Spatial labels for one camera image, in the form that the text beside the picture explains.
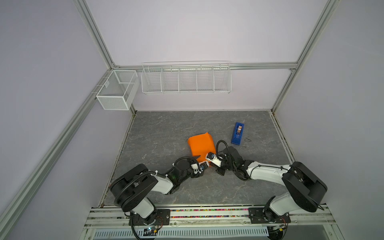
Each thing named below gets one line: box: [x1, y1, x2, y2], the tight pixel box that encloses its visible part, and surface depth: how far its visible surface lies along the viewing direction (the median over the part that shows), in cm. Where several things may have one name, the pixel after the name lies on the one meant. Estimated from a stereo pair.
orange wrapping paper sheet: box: [188, 132, 216, 163], surface depth 98 cm
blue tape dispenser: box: [231, 122, 245, 146], surface depth 104 cm
